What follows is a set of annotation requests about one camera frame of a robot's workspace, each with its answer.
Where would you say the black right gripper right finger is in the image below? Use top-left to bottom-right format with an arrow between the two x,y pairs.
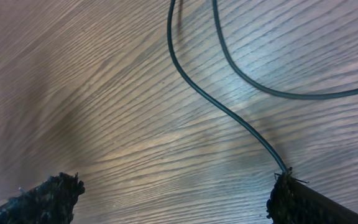
266,168 -> 358,224

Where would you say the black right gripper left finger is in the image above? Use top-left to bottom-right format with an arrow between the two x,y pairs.
0,172 -> 85,224

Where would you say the black charger cable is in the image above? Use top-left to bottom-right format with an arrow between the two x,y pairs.
166,0 -> 358,175

